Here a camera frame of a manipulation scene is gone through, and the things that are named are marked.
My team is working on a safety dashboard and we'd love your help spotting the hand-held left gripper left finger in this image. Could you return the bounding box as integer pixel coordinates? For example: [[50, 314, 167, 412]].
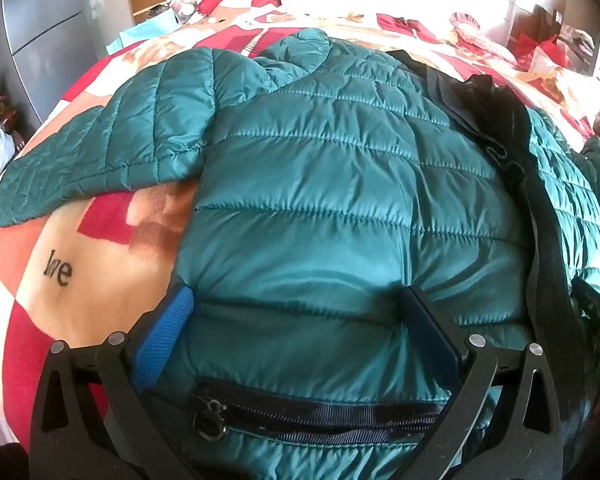
[[27, 282, 202, 480]]

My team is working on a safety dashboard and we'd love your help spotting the teal quilted puffer jacket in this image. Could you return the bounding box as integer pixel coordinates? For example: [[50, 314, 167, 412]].
[[0, 27, 600, 480]]

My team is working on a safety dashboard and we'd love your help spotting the clear plastic bag of things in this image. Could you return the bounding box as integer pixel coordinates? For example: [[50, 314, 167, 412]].
[[171, 0, 207, 24]]

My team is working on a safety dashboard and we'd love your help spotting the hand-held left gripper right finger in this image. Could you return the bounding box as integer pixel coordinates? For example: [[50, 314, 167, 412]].
[[399, 286, 567, 480]]

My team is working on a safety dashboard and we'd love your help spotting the red frilled pillow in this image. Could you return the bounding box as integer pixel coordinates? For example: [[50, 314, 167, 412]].
[[450, 11, 522, 69]]

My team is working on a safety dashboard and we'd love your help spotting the white pillow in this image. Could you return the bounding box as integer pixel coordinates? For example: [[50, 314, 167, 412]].
[[529, 47, 567, 78]]

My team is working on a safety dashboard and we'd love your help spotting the light blue cloth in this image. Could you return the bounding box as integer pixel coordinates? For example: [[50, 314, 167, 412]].
[[106, 11, 179, 56]]

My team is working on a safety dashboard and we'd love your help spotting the red and cream printed blanket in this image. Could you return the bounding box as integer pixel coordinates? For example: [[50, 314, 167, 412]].
[[0, 0, 600, 461]]

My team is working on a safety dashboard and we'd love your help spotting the wooden headboard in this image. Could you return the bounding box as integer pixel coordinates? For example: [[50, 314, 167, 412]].
[[512, 4, 600, 78]]

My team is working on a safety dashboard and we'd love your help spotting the grey cabinet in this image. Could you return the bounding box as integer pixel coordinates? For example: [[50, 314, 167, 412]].
[[0, 0, 107, 127]]

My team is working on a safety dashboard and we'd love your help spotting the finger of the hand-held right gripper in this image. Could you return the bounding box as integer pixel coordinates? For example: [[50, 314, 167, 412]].
[[571, 278, 600, 317]]

